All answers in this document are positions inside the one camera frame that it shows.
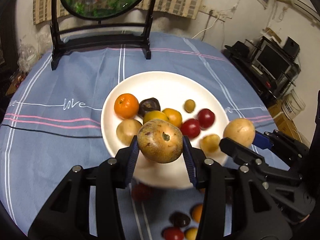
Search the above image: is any pale tan round fruit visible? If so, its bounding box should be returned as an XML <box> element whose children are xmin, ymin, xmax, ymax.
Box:
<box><xmin>223</xmin><ymin>118</ymin><xmax>255</xmax><ymax>147</ymax></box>

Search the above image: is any dark red plum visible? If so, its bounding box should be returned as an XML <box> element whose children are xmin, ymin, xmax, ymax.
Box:
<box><xmin>180</xmin><ymin>118</ymin><xmax>201</xmax><ymax>139</ymax></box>

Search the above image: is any large tan pear fruit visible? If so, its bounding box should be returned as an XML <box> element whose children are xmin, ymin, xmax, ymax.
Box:
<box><xmin>137</xmin><ymin>119</ymin><xmax>183</xmax><ymax>164</ymax></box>

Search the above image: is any yellow green tomato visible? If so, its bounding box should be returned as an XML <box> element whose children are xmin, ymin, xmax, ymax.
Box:
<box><xmin>143</xmin><ymin>110</ymin><xmax>169</xmax><ymax>124</ymax></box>

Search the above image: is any person right hand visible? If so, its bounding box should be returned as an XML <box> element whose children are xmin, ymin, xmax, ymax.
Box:
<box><xmin>298</xmin><ymin>214</ymin><xmax>310</xmax><ymax>223</ymax></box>

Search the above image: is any small pale yellow fruit plate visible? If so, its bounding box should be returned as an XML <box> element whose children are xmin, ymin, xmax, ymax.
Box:
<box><xmin>200</xmin><ymin>134</ymin><xmax>220</xmax><ymax>154</ymax></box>

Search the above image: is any white plastic bucket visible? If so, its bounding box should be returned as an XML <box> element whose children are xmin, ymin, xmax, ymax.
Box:
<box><xmin>281</xmin><ymin>89</ymin><xmax>306</xmax><ymax>120</ymax></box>

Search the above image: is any orange fruit table centre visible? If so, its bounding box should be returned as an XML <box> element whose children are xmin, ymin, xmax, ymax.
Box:
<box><xmin>191</xmin><ymin>204</ymin><xmax>203</xmax><ymax>223</ymax></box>

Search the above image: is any small yellow fruit table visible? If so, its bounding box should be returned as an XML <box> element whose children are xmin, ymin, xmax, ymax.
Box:
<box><xmin>184</xmin><ymin>227</ymin><xmax>198</xmax><ymax>240</ymax></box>

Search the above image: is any red plum plate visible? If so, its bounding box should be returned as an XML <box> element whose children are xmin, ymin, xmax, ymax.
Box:
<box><xmin>197</xmin><ymin>108</ymin><xmax>215</xmax><ymax>130</ymax></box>

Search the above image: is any red tomato near plate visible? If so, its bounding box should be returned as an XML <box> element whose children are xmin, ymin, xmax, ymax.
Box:
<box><xmin>131</xmin><ymin>183</ymin><xmax>154</xmax><ymax>203</ymax></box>

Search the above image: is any dark purple plum centre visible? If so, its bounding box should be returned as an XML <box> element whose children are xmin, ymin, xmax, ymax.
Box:
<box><xmin>169</xmin><ymin>212</ymin><xmax>191</xmax><ymax>228</ymax></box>

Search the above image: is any white oval plate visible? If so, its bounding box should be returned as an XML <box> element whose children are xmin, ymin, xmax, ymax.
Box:
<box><xmin>101</xmin><ymin>71</ymin><xmax>229</xmax><ymax>189</ymax></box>

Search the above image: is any red tomato table lower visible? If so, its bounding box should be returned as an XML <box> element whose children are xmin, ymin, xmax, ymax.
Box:
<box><xmin>162</xmin><ymin>227</ymin><xmax>184</xmax><ymax>240</ymax></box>

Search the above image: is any black media shelf with monitor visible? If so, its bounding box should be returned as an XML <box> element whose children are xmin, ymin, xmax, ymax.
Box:
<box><xmin>222</xmin><ymin>36</ymin><xmax>301</xmax><ymax>105</ymax></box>

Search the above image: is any small olive green fruit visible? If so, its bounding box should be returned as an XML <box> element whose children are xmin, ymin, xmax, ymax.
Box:
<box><xmin>184</xmin><ymin>99</ymin><xmax>196</xmax><ymax>113</ymax></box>

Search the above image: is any yellow orange tomato plate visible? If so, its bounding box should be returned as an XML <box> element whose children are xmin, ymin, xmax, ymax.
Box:
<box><xmin>162</xmin><ymin>108</ymin><xmax>183</xmax><ymax>128</ymax></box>

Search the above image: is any tan potato-like fruit plate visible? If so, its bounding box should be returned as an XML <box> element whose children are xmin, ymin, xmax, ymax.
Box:
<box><xmin>116</xmin><ymin>119</ymin><xmax>142</xmax><ymax>146</ymax></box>

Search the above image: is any dark purple fruit plate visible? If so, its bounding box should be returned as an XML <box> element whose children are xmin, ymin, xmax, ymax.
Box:
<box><xmin>138</xmin><ymin>98</ymin><xmax>161</xmax><ymax>118</ymax></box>

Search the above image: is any orange mandarin plate rear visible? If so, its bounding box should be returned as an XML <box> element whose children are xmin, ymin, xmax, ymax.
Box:
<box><xmin>114</xmin><ymin>93</ymin><xmax>139</xmax><ymax>119</ymax></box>

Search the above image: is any black framed goldfish screen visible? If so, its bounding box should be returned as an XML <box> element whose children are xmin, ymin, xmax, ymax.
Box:
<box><xmin>50</xmin><ymin>0</ymin><xmax>156</xmax><ymax>70</ymax></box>

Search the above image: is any white wall power strip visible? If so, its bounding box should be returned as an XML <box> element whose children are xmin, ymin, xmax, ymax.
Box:
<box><xmin>199</xmin><ymin>4</ymin><xmax>233</xmax><ymax>22</ymax></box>

